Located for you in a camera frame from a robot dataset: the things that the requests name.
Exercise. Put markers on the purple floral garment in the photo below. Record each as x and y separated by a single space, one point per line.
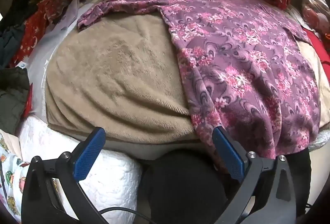
232 58

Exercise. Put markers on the cartoon printed white cloth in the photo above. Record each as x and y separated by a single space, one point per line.
10 177

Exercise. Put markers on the dark green quilted jacket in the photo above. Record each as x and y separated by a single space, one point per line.
13 95

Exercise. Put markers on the beige fleece blanket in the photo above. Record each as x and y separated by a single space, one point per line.
116 71

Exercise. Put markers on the red star printed cloth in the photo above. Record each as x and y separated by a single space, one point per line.
33 30

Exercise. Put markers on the white plastic bag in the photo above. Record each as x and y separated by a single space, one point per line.
41 53

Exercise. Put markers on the doll with long hair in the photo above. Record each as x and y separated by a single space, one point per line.
314 15

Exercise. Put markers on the black knit cloth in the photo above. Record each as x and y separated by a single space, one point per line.
180 187

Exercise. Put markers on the plain red cloth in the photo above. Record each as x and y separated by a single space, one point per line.
322 48

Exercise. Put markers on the dark clothes pile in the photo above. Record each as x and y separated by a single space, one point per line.
18 9

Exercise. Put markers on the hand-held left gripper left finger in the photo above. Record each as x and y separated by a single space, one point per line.
89 154

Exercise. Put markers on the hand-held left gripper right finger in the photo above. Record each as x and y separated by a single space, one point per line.
229 154

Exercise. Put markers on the white quilted cloth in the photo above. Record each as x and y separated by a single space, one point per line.
113 175

